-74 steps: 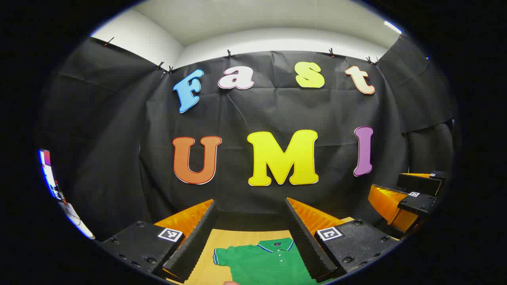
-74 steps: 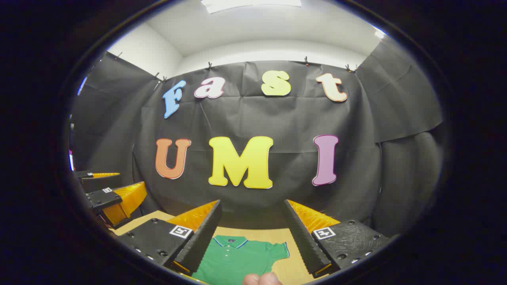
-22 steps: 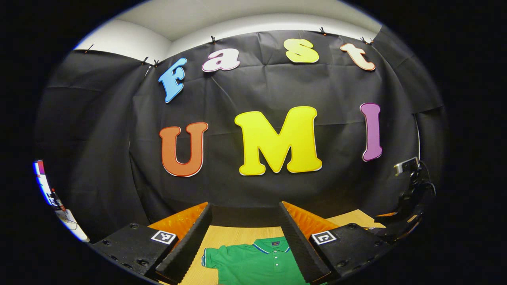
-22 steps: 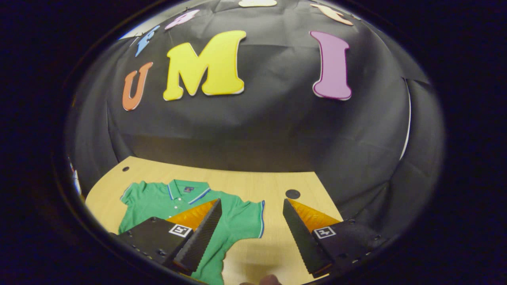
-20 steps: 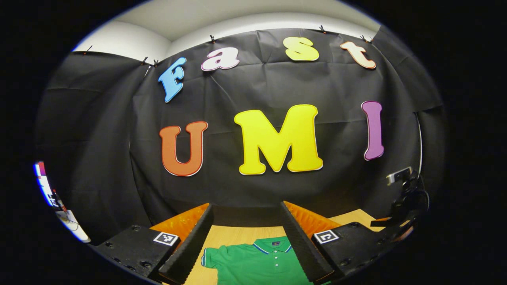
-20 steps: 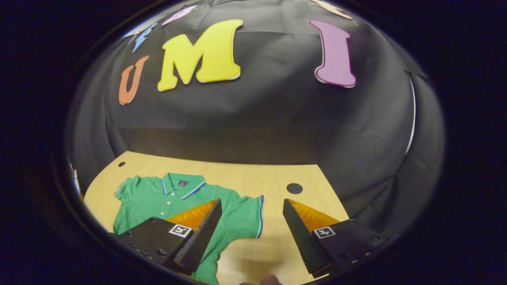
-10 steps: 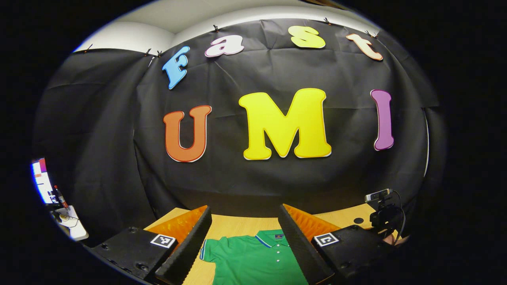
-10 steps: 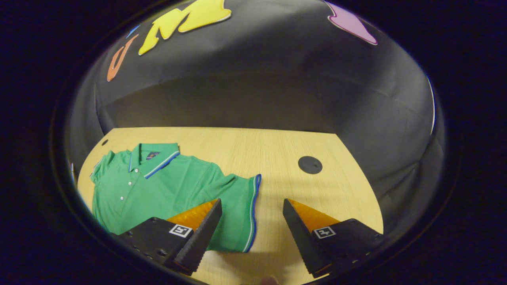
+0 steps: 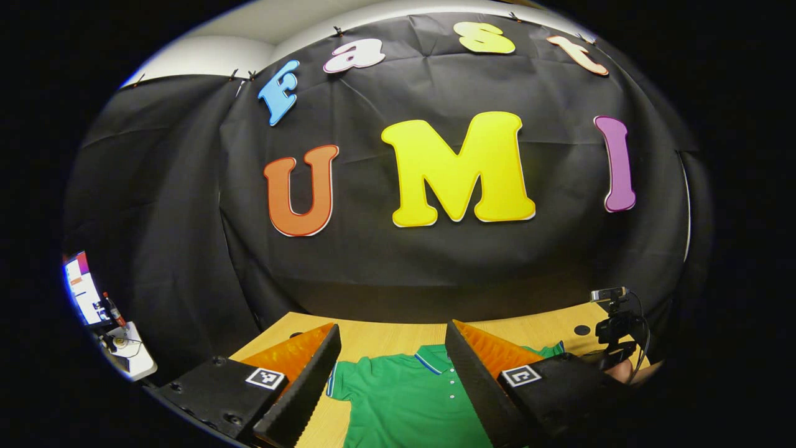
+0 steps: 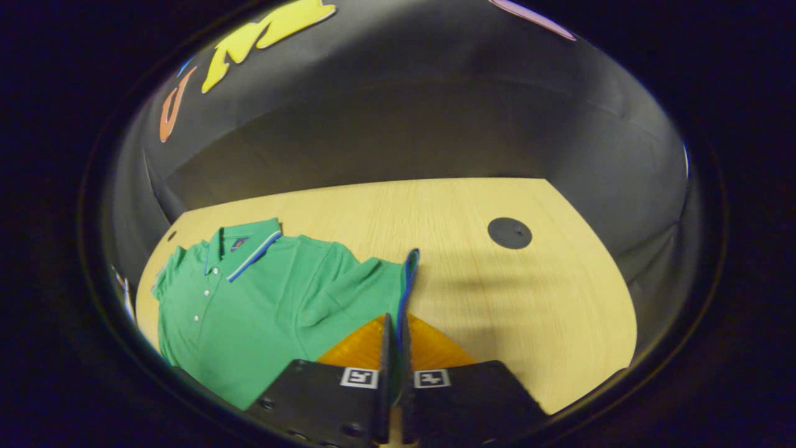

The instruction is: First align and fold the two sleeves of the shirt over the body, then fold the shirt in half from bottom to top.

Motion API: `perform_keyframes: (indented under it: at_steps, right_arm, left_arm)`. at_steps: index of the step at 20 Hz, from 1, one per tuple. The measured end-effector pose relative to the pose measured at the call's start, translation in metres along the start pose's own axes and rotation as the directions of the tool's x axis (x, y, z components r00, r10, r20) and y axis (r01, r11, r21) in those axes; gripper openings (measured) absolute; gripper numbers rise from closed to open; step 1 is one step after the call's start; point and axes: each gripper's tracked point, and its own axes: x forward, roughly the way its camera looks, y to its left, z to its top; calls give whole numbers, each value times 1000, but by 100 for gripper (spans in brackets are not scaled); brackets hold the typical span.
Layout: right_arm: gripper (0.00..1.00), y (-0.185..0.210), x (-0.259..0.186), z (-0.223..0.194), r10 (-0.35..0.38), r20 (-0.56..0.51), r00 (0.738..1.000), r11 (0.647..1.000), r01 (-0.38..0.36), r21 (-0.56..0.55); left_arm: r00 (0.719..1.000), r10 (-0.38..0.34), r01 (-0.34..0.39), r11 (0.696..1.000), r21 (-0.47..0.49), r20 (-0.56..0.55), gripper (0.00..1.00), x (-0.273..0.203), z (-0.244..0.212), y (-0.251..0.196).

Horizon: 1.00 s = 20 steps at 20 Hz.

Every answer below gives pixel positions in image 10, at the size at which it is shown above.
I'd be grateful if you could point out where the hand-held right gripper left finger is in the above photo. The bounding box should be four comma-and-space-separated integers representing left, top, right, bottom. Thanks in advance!
244, 312, 395, 448

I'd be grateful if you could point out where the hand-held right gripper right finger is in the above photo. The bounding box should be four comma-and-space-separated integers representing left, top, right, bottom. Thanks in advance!
397, 312, 552, 448

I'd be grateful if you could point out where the green T-shirt with collar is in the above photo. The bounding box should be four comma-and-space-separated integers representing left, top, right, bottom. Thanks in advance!
151, 218, 420, 411

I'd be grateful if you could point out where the black backdrop cloth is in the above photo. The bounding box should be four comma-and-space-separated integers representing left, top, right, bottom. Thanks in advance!
103, 0, 703, 374

